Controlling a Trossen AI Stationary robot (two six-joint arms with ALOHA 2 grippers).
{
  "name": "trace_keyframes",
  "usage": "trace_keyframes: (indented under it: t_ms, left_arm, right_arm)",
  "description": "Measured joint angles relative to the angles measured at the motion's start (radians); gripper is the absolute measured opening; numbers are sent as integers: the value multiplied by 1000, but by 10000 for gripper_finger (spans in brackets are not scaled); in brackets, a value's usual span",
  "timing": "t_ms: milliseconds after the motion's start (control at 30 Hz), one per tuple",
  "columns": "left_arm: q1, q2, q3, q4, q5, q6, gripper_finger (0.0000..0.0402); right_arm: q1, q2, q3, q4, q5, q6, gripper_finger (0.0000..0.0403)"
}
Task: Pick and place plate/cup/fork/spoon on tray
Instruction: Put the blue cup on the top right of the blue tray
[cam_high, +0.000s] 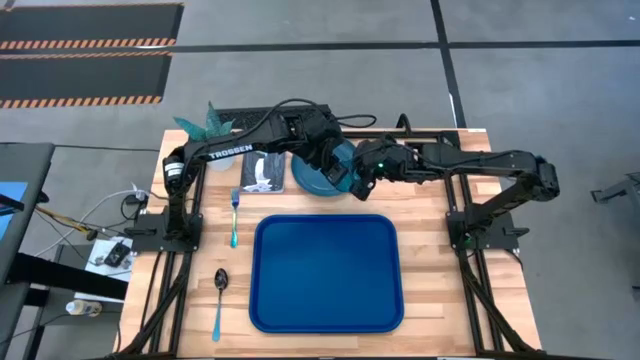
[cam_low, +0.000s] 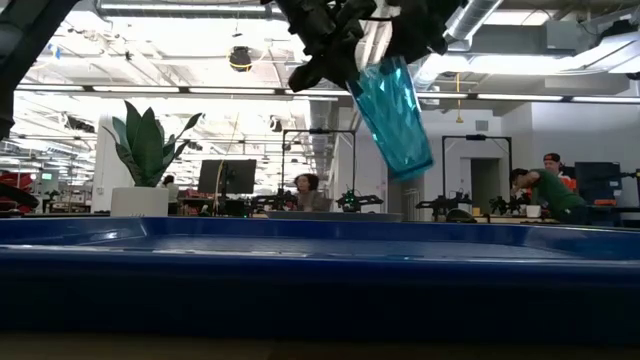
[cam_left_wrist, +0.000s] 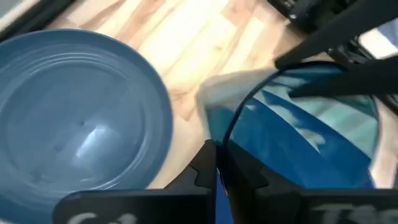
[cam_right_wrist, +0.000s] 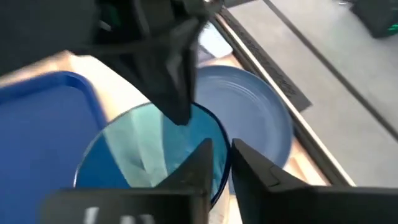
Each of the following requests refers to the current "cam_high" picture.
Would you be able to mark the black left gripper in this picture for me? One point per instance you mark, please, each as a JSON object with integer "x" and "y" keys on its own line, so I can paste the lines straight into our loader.
{"x": 320, "y": 137}

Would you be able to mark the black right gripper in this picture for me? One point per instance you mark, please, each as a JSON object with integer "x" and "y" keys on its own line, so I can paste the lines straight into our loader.
{"x": 387, "y": 162}

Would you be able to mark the blue translucent cup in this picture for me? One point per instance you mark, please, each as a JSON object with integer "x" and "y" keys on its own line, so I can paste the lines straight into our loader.
{"x": 349, "y": 159}

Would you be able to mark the teal round plate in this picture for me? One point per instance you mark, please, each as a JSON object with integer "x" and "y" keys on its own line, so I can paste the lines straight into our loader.
{"x": 310, "y": 179}

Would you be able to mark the iridescent blue fork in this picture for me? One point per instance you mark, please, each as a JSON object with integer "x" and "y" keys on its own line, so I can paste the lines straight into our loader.
{"x": 234, "y": 220}

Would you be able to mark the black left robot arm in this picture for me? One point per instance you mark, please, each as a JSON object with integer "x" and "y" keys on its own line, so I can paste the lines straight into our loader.
{"x": 225, "y": 149}

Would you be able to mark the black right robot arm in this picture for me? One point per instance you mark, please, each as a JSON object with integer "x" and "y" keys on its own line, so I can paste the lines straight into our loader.
{"x": 490, "y": 162}

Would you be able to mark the blue plastic tray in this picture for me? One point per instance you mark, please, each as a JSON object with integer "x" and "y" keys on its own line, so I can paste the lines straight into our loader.
{"x": 326, "y": 274}

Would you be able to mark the iridescent blue spoon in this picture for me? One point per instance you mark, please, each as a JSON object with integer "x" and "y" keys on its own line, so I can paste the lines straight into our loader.
{"x": 219, "y": 295}

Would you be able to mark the Yellowstone waterfall book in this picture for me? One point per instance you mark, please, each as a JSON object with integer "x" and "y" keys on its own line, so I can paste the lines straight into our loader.
{"x": 262, "y": 172}

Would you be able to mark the teal artificial plant white pot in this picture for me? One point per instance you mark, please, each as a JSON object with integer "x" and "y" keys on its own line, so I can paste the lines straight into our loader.
{"x": 210, "y": 129}

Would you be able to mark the small black electronic device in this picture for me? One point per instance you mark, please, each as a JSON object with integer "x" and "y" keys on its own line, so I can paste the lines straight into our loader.
{"x": 117, "y": 253}

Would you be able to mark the white paper sheet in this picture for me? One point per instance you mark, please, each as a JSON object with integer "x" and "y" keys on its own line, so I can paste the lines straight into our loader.
{"x": 102, "y": 265}

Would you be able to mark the grey metal stand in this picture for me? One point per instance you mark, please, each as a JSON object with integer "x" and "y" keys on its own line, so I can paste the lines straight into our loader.
{"x": 620, "y": 190}

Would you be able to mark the black mat orange hazard stripes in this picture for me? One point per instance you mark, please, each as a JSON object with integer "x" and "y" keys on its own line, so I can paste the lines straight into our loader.
{"x": 80, "y": 77}
{"x": 90, "y": 25}

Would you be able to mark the clear plastic water bottle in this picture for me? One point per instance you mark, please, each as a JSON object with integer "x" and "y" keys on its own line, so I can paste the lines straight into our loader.
{"x": 82, "y": 308}

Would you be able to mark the black aluminium extrusion frame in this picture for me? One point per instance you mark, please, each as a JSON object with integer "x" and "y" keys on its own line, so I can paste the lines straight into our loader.
{"x": 470, "y": 290}

